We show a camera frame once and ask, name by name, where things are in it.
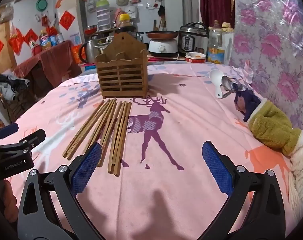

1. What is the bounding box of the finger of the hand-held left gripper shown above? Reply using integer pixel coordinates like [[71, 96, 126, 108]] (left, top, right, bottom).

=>
[[0, 129, 46, 155], [0, 123, 19, 146]]

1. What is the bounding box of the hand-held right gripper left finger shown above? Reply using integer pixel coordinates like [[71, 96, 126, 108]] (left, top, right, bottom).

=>
[[18, 142, 103, 240]]

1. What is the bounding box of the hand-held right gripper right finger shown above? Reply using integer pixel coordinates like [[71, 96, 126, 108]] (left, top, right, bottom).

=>
[[202, 141, 286, 240]]

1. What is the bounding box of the bunch of wooden chopsticks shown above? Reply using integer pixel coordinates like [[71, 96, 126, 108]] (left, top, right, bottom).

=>
[[62, 98, 132, 176]]

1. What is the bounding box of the wooden slatted utensil holder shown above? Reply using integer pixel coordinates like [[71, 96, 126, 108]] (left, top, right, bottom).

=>
[[95, 32, 149, 99]]

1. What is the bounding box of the wooden chair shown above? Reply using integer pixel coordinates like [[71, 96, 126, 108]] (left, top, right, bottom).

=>
[[3, 90, 42, 123]]

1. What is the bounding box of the pile of grey clothes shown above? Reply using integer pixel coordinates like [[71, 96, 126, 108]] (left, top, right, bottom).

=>
[[0, 74, 30, 101]]

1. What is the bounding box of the pink deer-print bedsheet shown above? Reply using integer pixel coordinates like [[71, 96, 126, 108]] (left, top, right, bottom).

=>
[[4, 62, 302, 240]]

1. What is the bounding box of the green fleece garment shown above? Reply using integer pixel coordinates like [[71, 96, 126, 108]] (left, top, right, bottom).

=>
[[248, 99, 303, 157]]

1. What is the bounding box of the dark purple cloth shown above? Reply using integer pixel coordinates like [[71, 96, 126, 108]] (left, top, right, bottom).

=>
[[234, 87, 262, 122]]

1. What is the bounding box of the red-cloth covered table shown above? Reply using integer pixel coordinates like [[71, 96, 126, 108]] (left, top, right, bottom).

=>
[[14, 40, 82, 98]]

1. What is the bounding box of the white knit garment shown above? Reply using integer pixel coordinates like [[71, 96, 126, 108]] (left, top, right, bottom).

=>
[[288, 130, 303, 205]]

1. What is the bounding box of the white ceramic spoon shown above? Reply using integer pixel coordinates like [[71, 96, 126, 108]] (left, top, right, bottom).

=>
[[209, 69, 227, 99]]

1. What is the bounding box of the red plastic bag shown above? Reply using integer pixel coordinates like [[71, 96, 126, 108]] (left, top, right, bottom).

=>
[[10, 29, 24, 54]]

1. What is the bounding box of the orange gift bag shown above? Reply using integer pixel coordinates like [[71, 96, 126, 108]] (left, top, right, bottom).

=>
[[71, 44, 86, 64]]

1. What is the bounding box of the yellow oil jug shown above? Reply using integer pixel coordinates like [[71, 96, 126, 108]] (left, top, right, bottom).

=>
[[40, 30, 52, 50]]

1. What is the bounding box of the steel electric kettle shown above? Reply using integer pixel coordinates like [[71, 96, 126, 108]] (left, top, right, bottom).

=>
[[78, 39, 98, 64]]

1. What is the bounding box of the white refrigerator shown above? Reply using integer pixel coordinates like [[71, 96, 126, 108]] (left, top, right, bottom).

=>
[[56, 0, 88, 46]]

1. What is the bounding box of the red and white bowl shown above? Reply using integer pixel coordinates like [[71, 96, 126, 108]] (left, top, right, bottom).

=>
[[185, 52, 206, 64]]

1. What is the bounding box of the clear cooking oil bottle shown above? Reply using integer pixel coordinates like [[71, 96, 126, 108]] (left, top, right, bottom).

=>
[[207, 20, 226, 64]]

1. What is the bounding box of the black electric pressure cooker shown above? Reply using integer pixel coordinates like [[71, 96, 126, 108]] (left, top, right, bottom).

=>
[[179, 22, 209, 57]]

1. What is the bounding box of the green plastic plate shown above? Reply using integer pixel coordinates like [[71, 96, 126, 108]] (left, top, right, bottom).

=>
[[36, 0, 49, 12]]

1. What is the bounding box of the white electric stove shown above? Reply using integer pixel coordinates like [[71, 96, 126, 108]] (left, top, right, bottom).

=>
[[148, 38, 178, 57]]

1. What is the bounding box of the green-lidded tiered steel container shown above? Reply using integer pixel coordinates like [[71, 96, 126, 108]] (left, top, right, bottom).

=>
[[95, 0, 111, 32]]

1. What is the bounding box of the yellow-capped soy sauce bottle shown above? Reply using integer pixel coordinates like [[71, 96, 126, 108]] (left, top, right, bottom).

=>
[[116, 14, 135, 34]]

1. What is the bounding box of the red frying pan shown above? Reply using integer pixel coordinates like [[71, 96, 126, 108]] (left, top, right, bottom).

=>
[[144, 31, 179, 39]]

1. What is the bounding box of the pink thermos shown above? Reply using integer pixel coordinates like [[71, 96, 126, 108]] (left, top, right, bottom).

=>
[[114, 8, 125, 28]]

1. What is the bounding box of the floral plastic sheet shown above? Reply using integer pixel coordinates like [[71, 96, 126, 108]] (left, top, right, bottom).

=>
[[228, 0, 303, 140]]

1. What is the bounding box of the dark red curtain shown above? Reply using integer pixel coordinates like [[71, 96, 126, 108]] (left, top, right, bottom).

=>
[[199, 0, 235, 28]]

